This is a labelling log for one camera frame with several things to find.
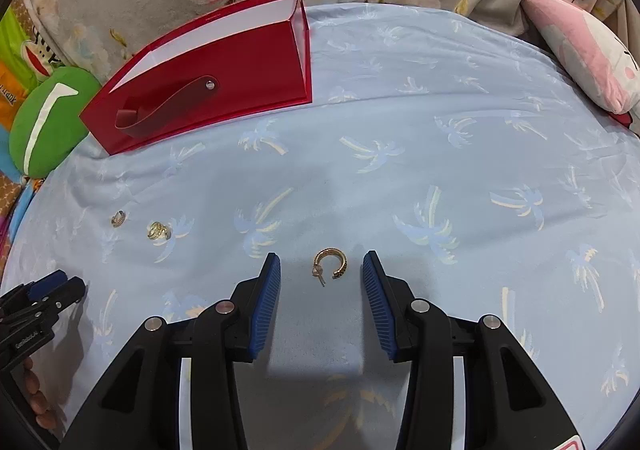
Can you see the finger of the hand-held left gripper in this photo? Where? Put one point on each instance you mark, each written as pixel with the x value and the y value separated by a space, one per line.
pixel 70 291
pixel 50 282

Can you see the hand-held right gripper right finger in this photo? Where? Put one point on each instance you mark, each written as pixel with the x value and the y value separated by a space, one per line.
pixel 377 300

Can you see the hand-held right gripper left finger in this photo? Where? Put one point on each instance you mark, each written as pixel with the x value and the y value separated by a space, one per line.
pixel 265 300

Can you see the red box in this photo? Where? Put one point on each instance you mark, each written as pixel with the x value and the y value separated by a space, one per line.
pixel 225 70

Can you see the brown patterned cloth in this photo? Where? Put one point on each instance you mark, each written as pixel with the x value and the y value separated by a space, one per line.
pixel 10 192

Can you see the green round cushion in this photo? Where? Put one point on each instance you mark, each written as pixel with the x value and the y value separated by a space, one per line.
pixel 70 100

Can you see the colourful striped cartoon cloth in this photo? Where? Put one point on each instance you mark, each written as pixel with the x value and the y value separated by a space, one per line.
pixel 10 95

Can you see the pink cartoon cushion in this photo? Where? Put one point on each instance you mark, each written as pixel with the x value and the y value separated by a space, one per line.
pixel 575 40

